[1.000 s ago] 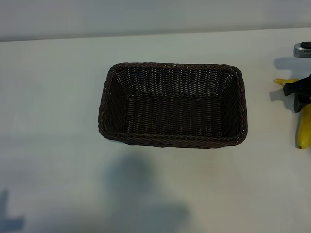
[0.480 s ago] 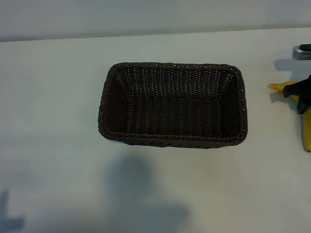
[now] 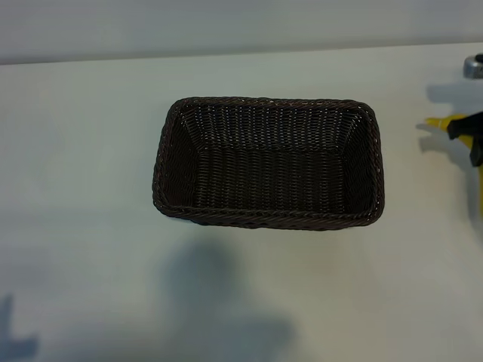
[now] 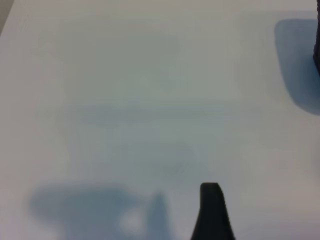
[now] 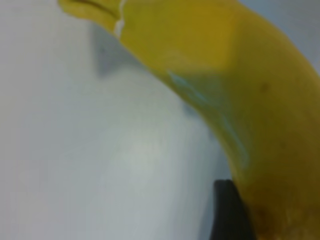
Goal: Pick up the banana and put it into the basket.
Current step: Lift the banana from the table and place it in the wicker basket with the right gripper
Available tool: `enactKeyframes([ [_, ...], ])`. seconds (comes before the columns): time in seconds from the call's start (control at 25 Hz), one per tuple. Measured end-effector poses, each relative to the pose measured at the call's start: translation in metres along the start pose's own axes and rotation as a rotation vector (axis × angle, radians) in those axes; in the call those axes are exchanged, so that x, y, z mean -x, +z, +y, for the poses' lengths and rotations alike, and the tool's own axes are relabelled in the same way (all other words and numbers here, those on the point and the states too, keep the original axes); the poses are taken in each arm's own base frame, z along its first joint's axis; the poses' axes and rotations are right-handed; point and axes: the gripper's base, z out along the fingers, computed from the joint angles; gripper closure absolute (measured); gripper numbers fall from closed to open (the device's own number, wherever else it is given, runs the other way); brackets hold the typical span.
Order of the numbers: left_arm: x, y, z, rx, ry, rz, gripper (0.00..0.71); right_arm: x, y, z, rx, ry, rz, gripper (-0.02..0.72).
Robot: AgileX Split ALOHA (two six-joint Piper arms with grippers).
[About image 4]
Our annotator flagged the dark brown wicker basket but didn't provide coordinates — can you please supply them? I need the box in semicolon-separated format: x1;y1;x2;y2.
312;0;320;76

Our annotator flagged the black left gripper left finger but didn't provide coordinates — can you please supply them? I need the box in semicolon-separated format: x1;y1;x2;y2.
191;182;213;240

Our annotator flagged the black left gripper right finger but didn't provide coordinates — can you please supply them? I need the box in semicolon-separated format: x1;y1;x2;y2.
209;182;236;240

